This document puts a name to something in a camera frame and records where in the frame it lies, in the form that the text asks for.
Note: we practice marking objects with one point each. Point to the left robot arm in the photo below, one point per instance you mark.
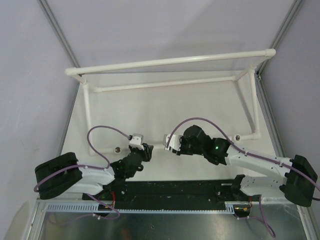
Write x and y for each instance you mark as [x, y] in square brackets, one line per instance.
[64, 174]

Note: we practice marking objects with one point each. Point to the white PVC pipe frame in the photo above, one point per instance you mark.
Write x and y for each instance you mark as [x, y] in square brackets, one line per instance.
[125, 96]

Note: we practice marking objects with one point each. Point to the white faucet with chrome knob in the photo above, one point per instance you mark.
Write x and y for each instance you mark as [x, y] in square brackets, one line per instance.
[174, 143]

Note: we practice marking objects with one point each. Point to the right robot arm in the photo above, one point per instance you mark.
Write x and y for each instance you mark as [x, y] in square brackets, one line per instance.
[292, 178]

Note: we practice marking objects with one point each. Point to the aluminium table frame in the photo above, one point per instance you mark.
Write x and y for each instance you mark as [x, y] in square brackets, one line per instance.
[84, 217]

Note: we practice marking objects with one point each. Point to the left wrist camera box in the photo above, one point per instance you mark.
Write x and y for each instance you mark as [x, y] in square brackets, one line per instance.
[136, 140]

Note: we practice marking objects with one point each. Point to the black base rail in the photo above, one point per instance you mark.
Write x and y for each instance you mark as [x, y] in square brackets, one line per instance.
[179, 195]

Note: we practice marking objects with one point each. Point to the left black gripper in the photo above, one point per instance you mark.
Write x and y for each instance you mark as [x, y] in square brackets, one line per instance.
[146, 152]

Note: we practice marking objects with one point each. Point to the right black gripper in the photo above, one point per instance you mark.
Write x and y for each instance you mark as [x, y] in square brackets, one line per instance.
[181, 151]

